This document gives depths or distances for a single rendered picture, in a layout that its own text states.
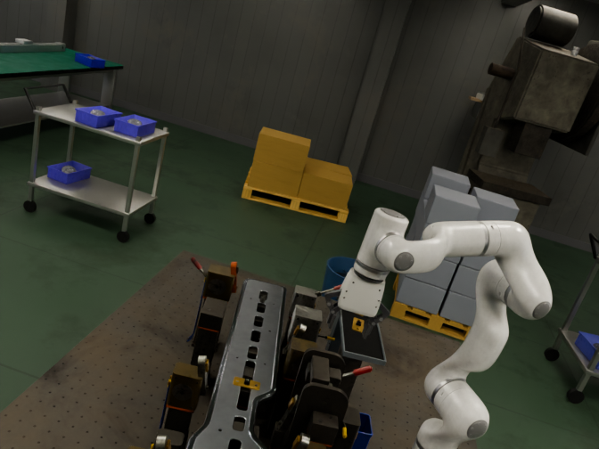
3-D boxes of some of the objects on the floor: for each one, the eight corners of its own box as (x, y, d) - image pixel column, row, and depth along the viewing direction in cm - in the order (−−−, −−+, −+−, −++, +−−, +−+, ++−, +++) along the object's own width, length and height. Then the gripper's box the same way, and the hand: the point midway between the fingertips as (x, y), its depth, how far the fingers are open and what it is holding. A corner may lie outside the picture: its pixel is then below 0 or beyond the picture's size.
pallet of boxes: (395, 265, 562) (431, 165, 524) (465, 288, 554) (506, 188, 516) (389, 315, 454) (434, 194, 416) (476, 345, 446) (529, 224, 408)
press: (425, 216, 760) (504, 1, 661) (519, 245, 747) (613, 30, 648) (429, 253, 622) (529, -12, 522) (543, 289, 609) (668, 25, 510)
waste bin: (372, 328, 427) (393, 268, 408) (358, 352, 389) (381, 288, 371) (319, 305, 439) (338, 246, 420) (300, 326, 401) (320, 263, 382)
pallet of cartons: (228, 193, 631) (242, 128, 604) (253, 173, 734) (266, 117, 707) (342, 229, 619) (363, 165, 592) (351, 203, 721) (369, 148, 694)
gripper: (337, 266, 126) (314, 329, 132) (406, 287, 128) (381, 347, 133) (335, 254, 134) (313, 314, 139) (401, 274, 135) (377, 332, 140)
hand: (348, 327), depth 136 cm, fingers open, 8 cm apart
